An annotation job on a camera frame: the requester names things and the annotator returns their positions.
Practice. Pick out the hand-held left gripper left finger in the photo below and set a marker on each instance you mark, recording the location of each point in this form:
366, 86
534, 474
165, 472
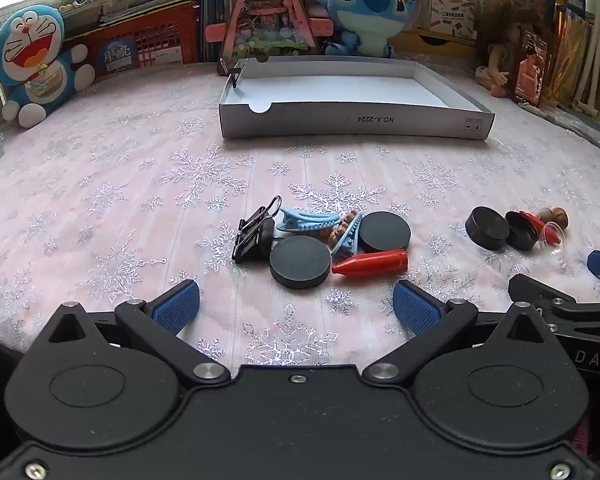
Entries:
177, 305

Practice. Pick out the red packaged card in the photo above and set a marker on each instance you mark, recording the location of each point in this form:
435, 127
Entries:
532, 67

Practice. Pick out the light blue plastic clip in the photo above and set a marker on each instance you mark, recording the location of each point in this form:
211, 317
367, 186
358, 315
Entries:
349, 241
305, 220

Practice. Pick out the red plastic basket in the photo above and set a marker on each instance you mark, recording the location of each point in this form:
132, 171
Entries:
170, 35

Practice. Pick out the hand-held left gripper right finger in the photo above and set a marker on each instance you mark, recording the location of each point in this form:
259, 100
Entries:
415, 307

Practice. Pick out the blue alien plush toy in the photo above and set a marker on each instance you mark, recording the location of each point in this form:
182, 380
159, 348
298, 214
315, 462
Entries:
365, 10

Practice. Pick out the black round lid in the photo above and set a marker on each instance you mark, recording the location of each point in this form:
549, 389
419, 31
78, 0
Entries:
384, 230
520, 236
300, 260
486, 227

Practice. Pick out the brown wooden stamp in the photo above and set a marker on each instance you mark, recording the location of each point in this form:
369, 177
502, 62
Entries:
557, 217

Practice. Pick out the wooden drawer box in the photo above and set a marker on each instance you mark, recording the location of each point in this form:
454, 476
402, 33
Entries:
455, 50

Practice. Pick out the grey grid board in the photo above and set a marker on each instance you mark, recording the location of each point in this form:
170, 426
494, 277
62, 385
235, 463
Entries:
10, 12

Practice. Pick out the red plastic cone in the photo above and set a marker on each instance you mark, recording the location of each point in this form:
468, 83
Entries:
375, 262

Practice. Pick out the white pencil print carton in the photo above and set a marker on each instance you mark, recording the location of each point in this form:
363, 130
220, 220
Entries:
450, 12

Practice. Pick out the white cardboard box tray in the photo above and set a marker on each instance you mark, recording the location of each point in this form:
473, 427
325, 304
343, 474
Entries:
355, 90

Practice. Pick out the brown haired doll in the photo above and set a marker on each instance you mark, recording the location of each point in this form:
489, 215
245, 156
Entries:
505, 25

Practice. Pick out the blue cat robot plush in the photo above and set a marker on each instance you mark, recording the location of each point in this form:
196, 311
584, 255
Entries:
30, 50

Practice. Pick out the black binder clip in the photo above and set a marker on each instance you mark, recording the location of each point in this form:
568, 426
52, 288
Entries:
247, 249
255, 224
233, 76

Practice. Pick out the orange foil packets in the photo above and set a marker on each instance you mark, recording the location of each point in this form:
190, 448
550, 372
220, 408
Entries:
570, 50

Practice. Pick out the pink triangular miniature house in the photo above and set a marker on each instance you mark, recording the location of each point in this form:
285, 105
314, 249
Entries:
260, 25

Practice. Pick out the pink snowflake tablecloth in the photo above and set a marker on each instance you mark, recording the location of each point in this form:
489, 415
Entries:
130, 185

